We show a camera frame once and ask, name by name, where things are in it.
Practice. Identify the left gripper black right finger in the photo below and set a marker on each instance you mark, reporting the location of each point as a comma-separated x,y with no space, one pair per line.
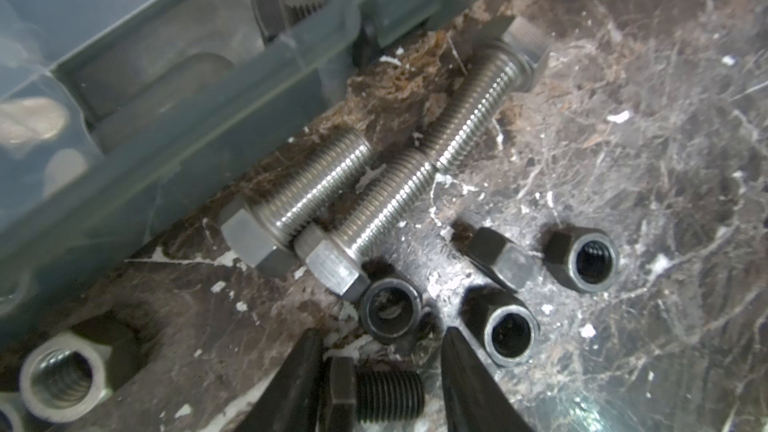
473,399

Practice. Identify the silver hex bolt far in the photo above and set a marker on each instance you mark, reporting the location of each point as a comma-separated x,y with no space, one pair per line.
510,56

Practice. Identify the black hex nut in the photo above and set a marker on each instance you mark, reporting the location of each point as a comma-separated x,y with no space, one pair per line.
501,323
582,259
390,310
501,259

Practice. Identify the silver hex nut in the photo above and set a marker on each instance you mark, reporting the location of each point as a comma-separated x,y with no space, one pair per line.
66,377

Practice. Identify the clear plastic compartment box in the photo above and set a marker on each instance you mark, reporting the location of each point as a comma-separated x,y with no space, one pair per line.
120,117

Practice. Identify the short black hex bolt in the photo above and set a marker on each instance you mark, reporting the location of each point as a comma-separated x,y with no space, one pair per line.
350,395

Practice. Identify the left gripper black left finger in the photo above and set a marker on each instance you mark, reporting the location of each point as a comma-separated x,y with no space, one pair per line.
291,400

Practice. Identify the silver hex bolt near box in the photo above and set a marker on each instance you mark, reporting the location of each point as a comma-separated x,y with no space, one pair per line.
261,233

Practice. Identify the silver hex bolt middle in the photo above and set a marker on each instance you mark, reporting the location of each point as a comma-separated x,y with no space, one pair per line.
335,257

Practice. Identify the black bolt inside box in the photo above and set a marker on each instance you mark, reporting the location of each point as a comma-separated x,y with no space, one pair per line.
274,17

